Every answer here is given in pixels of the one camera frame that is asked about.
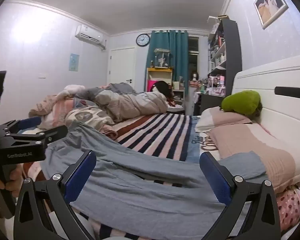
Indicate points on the round wall clock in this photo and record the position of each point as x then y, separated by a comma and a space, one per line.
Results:
143, 40

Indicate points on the grey beige quilt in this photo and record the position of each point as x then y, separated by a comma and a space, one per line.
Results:
125, 102

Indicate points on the white air conditioner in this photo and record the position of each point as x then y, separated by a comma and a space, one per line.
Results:
88, 33

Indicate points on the cluttered small desk items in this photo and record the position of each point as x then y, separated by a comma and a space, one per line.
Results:
215, 85

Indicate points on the pink polka-dot cloth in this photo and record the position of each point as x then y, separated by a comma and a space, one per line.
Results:
290, 207

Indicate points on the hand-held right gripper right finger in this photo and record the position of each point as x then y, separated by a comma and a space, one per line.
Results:
215, 180

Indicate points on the person's left hand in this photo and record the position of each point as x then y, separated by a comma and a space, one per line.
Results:
15, 176

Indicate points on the striped printed blanket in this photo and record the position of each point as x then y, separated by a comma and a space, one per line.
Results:
160, 132

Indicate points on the glass display case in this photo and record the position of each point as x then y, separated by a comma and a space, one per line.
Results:
162, 58

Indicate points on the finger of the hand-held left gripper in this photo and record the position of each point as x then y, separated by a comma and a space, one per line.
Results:
52, 133
30, 123

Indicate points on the framed wall picture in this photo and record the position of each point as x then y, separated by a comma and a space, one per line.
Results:
270, 3

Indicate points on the green plush toy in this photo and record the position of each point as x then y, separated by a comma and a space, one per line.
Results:
242, 102

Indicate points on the pink covered white pillow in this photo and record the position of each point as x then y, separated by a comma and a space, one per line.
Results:
262, 147
225, 120

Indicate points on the white headboard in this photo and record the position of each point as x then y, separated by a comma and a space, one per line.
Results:
285, 115

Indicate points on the dark shelf unit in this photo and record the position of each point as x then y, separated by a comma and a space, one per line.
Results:
231, 55

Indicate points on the teal curtain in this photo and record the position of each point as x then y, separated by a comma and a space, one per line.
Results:
180, 55

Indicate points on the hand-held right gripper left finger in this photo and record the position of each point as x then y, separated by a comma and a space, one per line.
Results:
81, 177

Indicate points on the window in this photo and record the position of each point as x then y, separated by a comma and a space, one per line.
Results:
193, 62

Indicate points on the blue-grey pants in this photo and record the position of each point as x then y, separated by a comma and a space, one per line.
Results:
130, 187

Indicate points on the white door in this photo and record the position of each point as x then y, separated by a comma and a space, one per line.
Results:
122, 65

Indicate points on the mannequin head with wig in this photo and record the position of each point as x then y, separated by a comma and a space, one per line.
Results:
195, 78

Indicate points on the yellow topped cabinet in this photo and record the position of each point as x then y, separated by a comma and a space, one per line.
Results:
160, 75

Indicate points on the dark cloth bundle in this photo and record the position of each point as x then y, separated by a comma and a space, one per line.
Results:
162, 87

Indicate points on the light blue wall poster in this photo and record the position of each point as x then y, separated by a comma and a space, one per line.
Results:
74, 62

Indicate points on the dark desk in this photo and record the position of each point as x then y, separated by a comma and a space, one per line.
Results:
212, 102

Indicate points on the pink patterned blanket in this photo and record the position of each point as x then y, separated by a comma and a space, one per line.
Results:
85, 116

